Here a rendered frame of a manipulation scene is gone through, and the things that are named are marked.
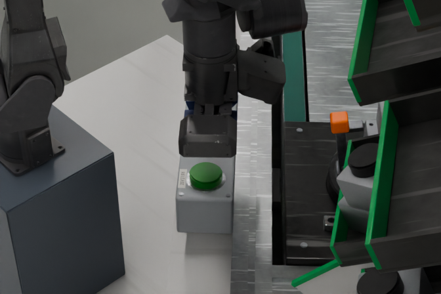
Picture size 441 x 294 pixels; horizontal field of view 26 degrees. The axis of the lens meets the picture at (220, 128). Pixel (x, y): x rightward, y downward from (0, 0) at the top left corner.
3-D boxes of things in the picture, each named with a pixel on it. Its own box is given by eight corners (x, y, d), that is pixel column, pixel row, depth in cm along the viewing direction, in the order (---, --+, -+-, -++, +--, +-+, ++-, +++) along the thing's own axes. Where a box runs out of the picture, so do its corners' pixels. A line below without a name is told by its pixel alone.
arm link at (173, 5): (171, 10, 96) (258, -5, 98) (157, -19, 100) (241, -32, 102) (174, 65, 100) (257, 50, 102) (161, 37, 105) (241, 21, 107)
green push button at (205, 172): (188, 195, 115) (188, 182, 114) (190, 172, 118) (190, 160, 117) (221, 195, 115) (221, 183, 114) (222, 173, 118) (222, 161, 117)
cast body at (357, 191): (348, 230, 77) (317, 166, 74) (380, 193, 79) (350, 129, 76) (433, 256, 71) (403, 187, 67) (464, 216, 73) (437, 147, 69)
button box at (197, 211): (176, 233, 117) (174, 197, 113) (188, 125, 133) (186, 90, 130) (233, 235, 117) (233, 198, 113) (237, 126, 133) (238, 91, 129)
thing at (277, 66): (224, 65, 102) (287, 64, 102) (225, 29, 108) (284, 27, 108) (226, 109, 106) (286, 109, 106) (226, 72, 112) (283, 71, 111)
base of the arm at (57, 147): (-17, 148, 105) (-26, 105, 101) (33, 123, 109) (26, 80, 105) (19, 180, 101) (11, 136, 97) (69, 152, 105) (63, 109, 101)
